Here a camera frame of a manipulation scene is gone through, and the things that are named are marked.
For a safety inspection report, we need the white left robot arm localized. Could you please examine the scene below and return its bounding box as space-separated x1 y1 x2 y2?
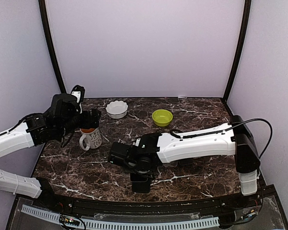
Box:
0 93 101 209

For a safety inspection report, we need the black frame post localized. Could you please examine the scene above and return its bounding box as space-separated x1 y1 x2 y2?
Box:
222 0 252 103
38 0 67 93

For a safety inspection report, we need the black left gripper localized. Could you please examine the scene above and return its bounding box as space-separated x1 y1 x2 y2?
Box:
57 108 101 138

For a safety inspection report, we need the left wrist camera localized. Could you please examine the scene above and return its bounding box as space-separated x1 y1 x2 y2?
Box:
71 85 85 113

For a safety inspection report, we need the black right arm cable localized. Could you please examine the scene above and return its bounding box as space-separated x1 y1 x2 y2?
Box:
230 118 273 159

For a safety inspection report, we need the white fluted ceramic bowl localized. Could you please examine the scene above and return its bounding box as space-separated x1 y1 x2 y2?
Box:
106 101 129 119

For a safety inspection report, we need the black frame post left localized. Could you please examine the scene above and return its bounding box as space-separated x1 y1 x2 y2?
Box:
38 0 67 93

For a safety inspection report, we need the black front rail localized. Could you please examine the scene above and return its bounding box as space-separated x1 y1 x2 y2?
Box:
33 190 263 216

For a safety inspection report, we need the black phone with purple edge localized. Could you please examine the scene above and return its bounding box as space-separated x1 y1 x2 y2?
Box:
178 159 194 166

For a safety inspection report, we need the black frame post right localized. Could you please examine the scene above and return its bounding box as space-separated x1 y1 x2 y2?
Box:
222 0 252 103

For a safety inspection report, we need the black smartphone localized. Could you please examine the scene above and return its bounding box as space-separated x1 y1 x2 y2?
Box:
130 173 151 193

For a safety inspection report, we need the white patterned mug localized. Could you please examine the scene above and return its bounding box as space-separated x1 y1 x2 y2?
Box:
79 128 102 151

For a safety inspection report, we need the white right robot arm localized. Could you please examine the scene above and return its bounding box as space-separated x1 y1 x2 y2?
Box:
108 115 261 208

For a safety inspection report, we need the white slotted cable duct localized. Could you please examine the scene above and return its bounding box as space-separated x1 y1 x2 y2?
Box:
21 205 220 230

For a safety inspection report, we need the green plastic bowl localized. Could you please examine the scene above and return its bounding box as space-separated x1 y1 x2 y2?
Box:
152 109 173 127

